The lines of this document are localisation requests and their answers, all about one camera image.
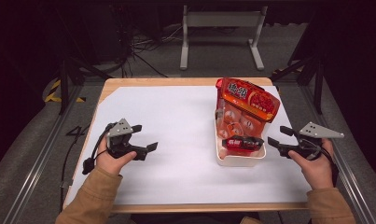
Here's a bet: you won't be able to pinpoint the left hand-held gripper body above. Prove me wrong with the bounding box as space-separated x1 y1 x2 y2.
104 118 149 161

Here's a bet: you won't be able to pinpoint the person's left hand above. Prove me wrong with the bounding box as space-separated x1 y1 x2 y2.
95 136 137 176

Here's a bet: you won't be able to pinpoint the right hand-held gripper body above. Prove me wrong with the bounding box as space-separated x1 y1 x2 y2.
278 121 345 161

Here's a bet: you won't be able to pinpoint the aluminium rail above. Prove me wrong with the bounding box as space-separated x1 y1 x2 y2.
2 83 84 224
300 85 376 224

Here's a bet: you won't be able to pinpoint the black metal stand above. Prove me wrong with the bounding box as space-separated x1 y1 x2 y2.
271 55 327 115

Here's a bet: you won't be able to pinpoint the white table mat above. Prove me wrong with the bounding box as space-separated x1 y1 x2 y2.
64 85 311 206

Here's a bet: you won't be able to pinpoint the black tripod stand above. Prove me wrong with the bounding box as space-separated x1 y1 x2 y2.
56 8 112 116

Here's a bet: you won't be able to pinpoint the grey metal stand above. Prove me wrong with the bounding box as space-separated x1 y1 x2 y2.
179 4 269 72

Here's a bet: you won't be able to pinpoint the orange-red packet with clear tray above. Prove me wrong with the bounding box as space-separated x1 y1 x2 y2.
216 77 282 141

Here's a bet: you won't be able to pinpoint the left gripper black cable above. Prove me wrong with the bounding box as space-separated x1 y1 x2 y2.
58 123 115 218

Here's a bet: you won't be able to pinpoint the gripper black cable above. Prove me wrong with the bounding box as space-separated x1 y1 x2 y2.
58 123 115 218
319 146 340 188

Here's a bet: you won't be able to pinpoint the person's right hand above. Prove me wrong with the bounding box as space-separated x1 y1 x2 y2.
287 138 335 190

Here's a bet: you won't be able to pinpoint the yellow and black hazard tape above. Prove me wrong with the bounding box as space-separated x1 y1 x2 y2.
44 78 86 104

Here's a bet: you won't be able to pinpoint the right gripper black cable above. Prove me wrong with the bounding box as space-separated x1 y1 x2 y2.
319 146 340 188

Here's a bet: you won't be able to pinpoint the black floor cables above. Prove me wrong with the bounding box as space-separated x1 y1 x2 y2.
110 6 184 78

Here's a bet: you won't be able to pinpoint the white plastic box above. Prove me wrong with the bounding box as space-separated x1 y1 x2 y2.
214 108 267 167

